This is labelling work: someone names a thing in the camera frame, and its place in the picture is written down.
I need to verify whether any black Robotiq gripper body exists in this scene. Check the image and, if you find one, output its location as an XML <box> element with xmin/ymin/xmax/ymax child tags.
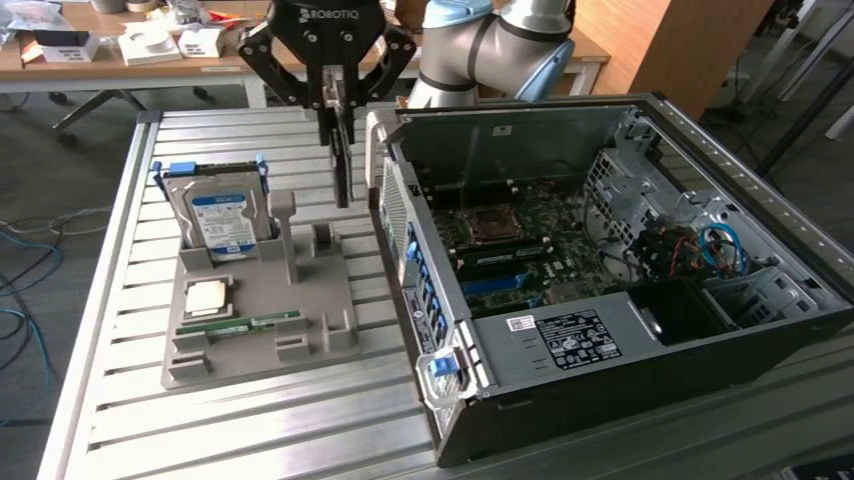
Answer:
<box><xmin>269</xmin><ymin>0</ymin><xmax>388</xmax><ymax>69</ymax></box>

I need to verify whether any black GPU graphics card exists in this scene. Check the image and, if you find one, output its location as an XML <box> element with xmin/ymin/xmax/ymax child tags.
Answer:
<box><xmin>321</xmin><ymin>64</ymin><xmax>354</xmax><ymax>210</ymax></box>

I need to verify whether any brown cardboard box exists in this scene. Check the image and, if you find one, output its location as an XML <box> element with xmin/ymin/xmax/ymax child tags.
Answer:
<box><xmin>392</xmin><ymin>0</ymin><xmax>428</xmax><ymax>34</ymax></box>

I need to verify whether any small white labelled box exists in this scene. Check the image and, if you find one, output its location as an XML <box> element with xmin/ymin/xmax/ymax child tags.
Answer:
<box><xmin>175</xmin><ymin>27</ymin><xmax>225</xmax><ymax>59</ymax></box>

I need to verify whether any white box with tape roll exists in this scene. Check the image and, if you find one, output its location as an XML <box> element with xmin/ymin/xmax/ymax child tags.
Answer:
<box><xmin>117</xmin><ymin>27</ymin><xmax>182</xmax><ymax>67</ymax></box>

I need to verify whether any wooden desk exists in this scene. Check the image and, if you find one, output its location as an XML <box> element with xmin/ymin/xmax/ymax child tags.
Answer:
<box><xmin>0</xmin><ymin>0</ymin><xmax>612</xmax><ymax>109</ymax></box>

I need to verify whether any hard disk in blue caddy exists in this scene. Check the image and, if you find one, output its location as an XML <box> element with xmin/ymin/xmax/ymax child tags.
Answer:
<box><xmin>150</xmin><ymin>153</ymin><xmax>274</xmax><ymax>266</ymax></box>

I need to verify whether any white box with black lid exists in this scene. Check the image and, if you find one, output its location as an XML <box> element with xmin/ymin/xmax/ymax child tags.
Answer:
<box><xmin>31</xmin><ymin>29</ymin><xmax>99</xmax><ymax>64</ymax></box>

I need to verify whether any CPU socket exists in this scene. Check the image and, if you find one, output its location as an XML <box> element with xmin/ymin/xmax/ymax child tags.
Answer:
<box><xmin>458</xmin><ymin>204</ymin><xmax>525</xmax><ymax>244</ymax></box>

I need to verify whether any wooden cabinet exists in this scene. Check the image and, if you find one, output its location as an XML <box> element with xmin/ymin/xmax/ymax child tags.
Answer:
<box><xmin>572</xmin><ymin>0</ymin><xmax>779</xmax><ymax>121</ymax></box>

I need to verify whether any grey parts rack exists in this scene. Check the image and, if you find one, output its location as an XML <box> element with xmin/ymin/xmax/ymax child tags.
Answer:
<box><xmin>161</xmin><ymin>188</ymin><xmax>365</xmax><ymax>392</ymax></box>

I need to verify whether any blue expansion slot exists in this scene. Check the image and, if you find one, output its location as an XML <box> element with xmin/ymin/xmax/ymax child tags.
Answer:
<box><xmin>461</xmin><ymin>277</ymin><xmax>528</xmax><ymax>297</ymax></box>

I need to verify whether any silver CPU chip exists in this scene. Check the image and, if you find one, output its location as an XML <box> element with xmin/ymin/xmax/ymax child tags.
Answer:
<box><xmin>182</xmin><ymin>277</ymin><xmax>238</xmax><ymax>321</ymax></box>

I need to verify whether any green motherboard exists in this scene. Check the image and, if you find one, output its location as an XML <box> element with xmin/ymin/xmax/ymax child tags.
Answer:
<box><xmin>425</xmin><ymin>179</ymin><xmax>632</xmax><ymax>321</ymax></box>

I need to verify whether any grey power supply unit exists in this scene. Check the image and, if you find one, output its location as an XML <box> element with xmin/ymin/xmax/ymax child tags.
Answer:
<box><xmin>465</xmin><ymin>292</ymin><xmax>661</xmax><ymax>389</ymax></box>

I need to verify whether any blue case latch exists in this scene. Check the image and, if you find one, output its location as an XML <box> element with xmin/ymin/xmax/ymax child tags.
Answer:
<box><xmin>425</xmin><ymin>352</ymin><xmax>458</xmax><ymax>380</ymax></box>

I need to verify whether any metal disk bay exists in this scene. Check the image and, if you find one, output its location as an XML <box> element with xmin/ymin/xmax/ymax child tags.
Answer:
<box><xmin>699</xmin><ymin>264</ymin><xmax>825</xmax><ymax>334</ymax></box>

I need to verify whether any black open PC case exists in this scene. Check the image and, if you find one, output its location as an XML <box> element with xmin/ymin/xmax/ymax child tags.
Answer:
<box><xmin>364</xmin><ymin>92</ymin><xmax>854</xmax><ymax>469</ymax></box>

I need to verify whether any grey floor cable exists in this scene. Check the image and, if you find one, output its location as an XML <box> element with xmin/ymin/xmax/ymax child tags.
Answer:
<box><xmin>0</xmin><ymin>207</ymin><xmax>111</xmax><ymax>239</ymax></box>

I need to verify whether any red and black wire bundle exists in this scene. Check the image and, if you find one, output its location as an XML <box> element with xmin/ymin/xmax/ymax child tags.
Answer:
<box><xmin>632</xmin><ymin>224</ymin><xmax>708</xmax><ymax>281</ymax></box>

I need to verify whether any blue floor cable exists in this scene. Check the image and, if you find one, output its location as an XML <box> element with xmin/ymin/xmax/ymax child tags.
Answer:
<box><xmin>0</xmin><ymin>224</ymin><xmax>65</xmax><ymax>426</ymax></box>

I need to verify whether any blue wire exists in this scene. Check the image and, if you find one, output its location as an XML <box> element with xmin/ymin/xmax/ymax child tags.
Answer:
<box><xmin>696</xmin><ymin>222</ymin><xmax>748</xmax><ymax>279</ymax></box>

